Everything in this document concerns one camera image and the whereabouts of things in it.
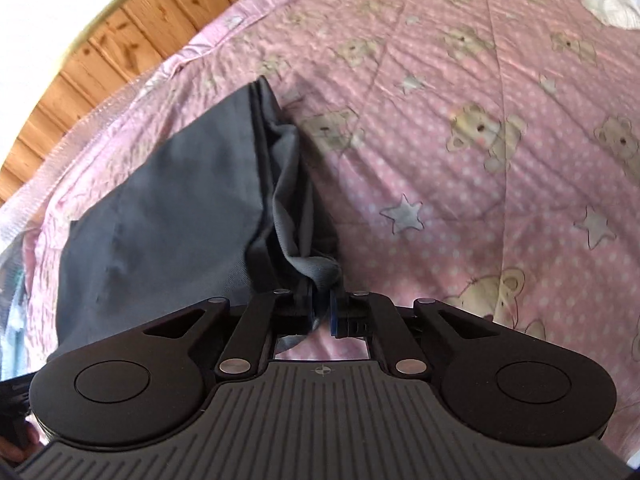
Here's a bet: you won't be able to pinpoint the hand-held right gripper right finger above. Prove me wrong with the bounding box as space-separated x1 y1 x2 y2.
327 290 501 378

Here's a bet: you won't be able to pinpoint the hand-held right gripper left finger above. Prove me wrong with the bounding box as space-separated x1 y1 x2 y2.
142 287 321 378

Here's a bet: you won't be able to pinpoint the grey pants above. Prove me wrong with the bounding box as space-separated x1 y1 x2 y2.
47 76 346 361

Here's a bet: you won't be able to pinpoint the light blue cloth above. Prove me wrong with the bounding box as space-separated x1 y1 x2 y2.
0 240 28 378

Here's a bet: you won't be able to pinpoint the pink bear print blanket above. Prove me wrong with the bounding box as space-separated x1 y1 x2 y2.
0 0 640 461

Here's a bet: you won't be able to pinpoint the clear bubble wrap sheet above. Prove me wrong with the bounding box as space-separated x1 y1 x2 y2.
0 35 251 246

